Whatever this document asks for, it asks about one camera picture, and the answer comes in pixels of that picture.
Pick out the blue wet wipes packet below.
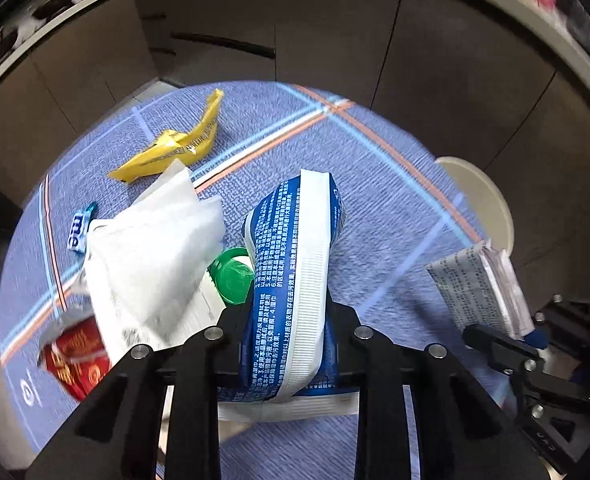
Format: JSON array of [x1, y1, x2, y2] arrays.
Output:
[[217, 169, 361, 423]]

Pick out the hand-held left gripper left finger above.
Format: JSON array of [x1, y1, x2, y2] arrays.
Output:
[[25, 305, 248, 480]]

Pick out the cream round chair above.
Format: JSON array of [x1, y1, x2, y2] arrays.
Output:
[[434, 156, 515, 261]]

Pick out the long black cabinet handle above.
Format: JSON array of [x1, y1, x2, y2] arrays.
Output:
[[171, 33, 277, 59]]

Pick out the white printed packet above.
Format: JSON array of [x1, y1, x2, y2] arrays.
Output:
[[426, 241, 536, 341]]

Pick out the brown kitchen cabinets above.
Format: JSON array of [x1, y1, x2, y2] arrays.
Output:
[[0, 0, 590, 311]]

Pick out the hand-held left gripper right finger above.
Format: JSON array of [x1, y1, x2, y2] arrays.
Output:
[[325, 300, 551, 480]]

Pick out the red foil snack packet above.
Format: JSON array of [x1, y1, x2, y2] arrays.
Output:
[[37, 272, 113, 402]]

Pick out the white tissue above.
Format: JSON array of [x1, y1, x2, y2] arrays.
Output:
[[85, 160, 226, 321]]

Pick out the yellow snack wrapper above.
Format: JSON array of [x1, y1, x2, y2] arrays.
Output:
[[107, 89, 225, 183]]

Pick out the white printed plastic wrapper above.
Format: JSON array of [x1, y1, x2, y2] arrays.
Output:
[[115, 272, 226, 353]]

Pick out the green plastic lid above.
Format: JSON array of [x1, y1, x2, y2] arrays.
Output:
[[209, 248, 256, 306]]

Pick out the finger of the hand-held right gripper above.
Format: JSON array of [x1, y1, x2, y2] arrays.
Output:
[[462, 324, 590, 466], [528, 294, 590, 348]]

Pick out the blue white candy wrapper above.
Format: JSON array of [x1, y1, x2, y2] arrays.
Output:
[[70, 201, 99, 253]]

